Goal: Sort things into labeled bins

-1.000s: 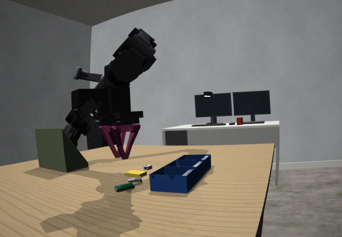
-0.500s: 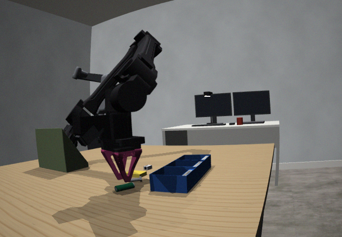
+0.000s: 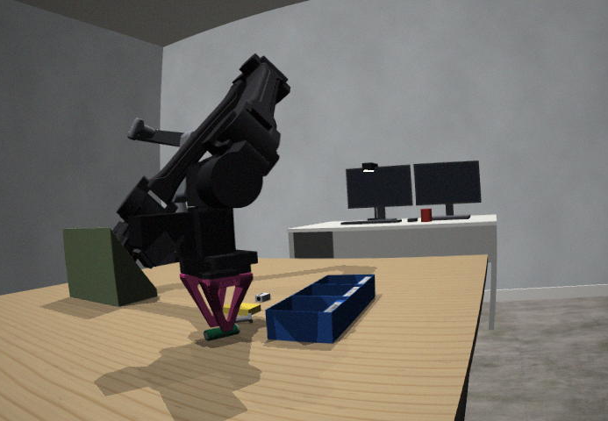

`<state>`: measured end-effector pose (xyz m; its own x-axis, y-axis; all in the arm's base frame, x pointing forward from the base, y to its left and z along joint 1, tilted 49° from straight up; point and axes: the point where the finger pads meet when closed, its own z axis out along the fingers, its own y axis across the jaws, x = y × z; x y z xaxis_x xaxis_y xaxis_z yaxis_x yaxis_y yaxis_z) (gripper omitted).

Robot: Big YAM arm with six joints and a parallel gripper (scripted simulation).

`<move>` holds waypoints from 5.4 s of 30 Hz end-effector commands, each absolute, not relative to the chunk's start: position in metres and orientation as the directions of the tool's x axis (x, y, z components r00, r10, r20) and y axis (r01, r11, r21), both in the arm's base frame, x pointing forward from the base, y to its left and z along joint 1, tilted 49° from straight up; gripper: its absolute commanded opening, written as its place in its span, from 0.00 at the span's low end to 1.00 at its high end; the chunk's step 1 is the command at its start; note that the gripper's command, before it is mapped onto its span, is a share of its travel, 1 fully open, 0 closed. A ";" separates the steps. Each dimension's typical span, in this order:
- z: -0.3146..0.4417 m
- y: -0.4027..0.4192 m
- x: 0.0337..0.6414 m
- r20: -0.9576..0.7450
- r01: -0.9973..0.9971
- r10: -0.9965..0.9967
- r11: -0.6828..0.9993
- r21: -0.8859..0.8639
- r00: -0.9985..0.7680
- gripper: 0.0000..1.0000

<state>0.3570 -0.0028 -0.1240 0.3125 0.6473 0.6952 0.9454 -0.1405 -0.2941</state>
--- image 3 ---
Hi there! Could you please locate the green aa battery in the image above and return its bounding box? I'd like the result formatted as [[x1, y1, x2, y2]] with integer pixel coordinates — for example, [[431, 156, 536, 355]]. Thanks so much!
[[204, 324, 240, 341]]

